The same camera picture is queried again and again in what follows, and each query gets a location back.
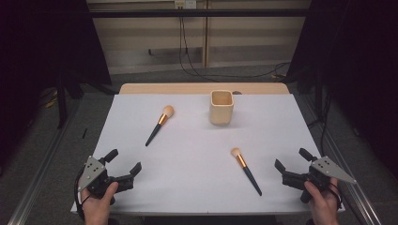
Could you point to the person's right hand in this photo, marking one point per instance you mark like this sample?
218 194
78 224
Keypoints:
324 204

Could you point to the large-headed makeup brush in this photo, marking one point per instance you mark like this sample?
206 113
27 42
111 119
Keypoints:
160 122

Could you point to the small-headed makeup brush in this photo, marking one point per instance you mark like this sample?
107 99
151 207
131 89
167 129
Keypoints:
248 173

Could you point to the wooden vertical post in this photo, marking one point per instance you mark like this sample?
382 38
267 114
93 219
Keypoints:
205 40

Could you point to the white wall socket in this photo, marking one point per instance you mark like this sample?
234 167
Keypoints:
185 3

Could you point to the black metal stand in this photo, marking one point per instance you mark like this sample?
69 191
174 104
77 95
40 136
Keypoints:
61 103

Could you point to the aluminium floor rail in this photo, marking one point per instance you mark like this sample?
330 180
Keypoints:
37 175
353 187

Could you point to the person's left hand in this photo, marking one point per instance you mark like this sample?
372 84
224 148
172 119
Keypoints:
97 204

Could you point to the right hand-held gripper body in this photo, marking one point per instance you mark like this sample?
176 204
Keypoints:
328 170

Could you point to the white table mat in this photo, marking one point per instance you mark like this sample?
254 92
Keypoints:
194 162

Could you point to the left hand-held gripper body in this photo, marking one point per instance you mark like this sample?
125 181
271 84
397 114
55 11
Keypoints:
91 170

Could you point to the black curtain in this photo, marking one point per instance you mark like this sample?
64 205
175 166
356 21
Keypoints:
359 78
40 62

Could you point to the small black floor piece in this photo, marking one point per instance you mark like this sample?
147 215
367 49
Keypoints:
84 133

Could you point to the black horizontal bar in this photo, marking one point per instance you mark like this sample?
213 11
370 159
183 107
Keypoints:
200 13

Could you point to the beige square cup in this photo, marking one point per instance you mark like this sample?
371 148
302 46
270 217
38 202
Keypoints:
221 112

